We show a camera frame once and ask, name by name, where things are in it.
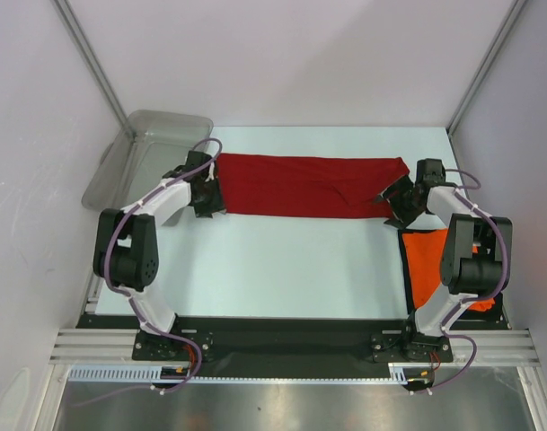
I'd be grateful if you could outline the red t shirt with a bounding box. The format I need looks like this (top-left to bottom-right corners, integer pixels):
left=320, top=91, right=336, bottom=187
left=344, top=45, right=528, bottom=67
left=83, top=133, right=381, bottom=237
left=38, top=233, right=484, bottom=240
left=216, top=154, right=410, bottom=219

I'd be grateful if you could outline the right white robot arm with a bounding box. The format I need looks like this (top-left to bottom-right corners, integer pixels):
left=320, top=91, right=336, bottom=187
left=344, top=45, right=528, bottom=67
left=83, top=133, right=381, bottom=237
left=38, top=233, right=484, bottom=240
left=375, top=176, right=513, bottom=360

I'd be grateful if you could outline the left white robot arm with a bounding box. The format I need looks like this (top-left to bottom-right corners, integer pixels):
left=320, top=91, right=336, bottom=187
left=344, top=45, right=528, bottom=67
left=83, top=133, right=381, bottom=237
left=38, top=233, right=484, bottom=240
left=93, top=150, right=225, bottom=359

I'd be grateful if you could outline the orange folded t shirt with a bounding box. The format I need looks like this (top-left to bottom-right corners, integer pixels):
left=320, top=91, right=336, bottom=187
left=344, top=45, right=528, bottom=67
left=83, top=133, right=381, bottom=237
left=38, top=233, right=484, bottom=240
left=401, top=228, right=497, bottom=313

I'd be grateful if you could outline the clear plastic bin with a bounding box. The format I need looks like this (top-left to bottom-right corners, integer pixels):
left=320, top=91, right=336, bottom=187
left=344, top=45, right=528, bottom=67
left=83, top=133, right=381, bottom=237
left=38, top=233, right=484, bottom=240
left=82, top=110, right=214, bottom=214

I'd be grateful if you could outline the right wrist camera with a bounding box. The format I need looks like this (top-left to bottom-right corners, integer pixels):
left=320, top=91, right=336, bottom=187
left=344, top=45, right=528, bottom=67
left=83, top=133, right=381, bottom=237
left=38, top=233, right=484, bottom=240
left=416, top=158, right=446, bottom=187

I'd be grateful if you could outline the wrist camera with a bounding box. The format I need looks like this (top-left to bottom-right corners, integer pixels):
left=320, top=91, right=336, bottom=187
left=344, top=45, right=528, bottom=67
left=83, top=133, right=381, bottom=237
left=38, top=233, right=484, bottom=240
left=183, top=150, right=218, bottom=182
left=416, top=158, right=446, bottom=187

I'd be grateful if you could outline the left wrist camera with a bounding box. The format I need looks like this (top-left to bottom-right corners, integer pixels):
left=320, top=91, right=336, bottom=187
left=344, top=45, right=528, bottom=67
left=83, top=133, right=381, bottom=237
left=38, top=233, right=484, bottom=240
left=183, top=150, right=218, bottom=182

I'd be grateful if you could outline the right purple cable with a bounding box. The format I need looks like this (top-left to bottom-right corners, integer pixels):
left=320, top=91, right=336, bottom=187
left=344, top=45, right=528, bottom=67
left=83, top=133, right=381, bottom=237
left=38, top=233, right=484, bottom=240
left=407, top=169, right=511, bottom=396

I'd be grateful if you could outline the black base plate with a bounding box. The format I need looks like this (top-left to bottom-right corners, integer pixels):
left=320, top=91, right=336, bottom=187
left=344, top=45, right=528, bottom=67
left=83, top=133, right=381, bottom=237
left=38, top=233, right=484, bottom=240
left=76, top=314, right=511, bottom=381

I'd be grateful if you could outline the white cable duct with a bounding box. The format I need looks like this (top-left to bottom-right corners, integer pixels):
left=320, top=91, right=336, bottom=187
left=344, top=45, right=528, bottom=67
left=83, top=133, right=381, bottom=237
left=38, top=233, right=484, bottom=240
left=68, top=365, right=426, bottom=385

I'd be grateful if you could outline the aluminium frame rail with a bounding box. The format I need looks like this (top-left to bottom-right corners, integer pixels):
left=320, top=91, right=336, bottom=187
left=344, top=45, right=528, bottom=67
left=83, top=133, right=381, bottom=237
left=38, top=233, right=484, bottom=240
left=50, top=329, right=541, bottom=367

